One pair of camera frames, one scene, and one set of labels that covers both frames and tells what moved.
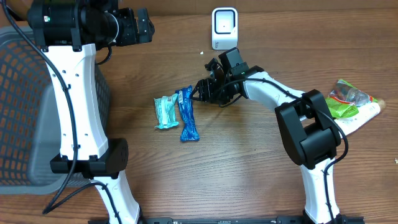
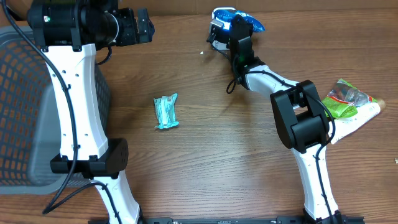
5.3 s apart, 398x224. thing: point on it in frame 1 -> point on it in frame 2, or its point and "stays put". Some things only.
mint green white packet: x=165 y=111 stays put
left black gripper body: x=128 y=30 stays put
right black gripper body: x=212 y=88 -> x=250 y=28
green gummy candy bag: x=344 y=100 stays put
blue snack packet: x=189 y=132 -> x=226 y=15
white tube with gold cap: x=346 y=126 stays put
